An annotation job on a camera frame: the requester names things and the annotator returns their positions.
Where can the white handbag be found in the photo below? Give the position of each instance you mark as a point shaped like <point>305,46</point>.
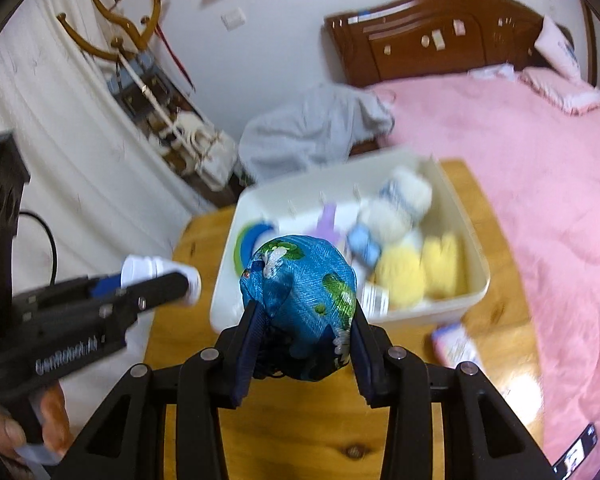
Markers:
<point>200,145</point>

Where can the yellow plush toy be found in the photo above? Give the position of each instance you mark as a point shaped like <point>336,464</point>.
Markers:
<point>400,272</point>

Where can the white plastic bin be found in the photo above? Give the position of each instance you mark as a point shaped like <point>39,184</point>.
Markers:
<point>430,316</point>

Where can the small white medicine box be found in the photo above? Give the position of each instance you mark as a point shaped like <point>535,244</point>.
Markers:
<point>376,300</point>

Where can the brown wooden headboard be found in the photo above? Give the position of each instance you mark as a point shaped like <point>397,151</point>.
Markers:
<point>410,35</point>

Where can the black smartphone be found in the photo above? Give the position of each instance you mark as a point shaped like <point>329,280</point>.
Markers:
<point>575,455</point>

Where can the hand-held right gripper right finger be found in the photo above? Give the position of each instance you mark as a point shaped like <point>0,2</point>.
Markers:
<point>365,355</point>

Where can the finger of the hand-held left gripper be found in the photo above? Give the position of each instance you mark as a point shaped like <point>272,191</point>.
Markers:
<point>155,287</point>
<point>105,286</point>

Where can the person's left hand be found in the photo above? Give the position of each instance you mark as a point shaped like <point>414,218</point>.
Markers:
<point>55,415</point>

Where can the blue pony plush rainbow mane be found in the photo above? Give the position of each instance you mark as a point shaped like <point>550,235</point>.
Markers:
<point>247,240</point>

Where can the white paper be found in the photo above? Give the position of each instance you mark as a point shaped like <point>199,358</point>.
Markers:
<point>495,72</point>

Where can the wooden table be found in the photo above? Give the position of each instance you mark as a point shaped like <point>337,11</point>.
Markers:
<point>305,435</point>

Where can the grey cloth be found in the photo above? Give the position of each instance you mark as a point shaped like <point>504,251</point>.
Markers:
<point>305,130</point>

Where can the blue globe print ball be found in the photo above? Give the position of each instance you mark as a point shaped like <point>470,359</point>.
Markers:
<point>300,290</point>

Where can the white wall switch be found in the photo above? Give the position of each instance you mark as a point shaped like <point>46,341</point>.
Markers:
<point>234,19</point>

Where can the pink tissue pack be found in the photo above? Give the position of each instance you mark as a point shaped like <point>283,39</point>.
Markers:
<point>455,345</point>

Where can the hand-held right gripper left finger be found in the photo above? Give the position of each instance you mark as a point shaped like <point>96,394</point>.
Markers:
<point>247,350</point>

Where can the pink ruffled pillow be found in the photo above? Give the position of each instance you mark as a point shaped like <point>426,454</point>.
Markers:
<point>565,87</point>

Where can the white floral curtain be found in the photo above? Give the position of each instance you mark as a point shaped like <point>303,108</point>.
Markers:
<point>55,135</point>

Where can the pink bedspread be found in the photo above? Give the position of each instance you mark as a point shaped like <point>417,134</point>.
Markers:
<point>555,200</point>

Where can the purple plush doll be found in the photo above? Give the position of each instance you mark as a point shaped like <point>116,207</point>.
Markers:
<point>326,220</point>

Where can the small white bottle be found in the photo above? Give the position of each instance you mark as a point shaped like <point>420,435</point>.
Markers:
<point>140,266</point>

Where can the brown wooden coat rack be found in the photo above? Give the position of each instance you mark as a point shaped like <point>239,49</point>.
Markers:
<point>130,30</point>

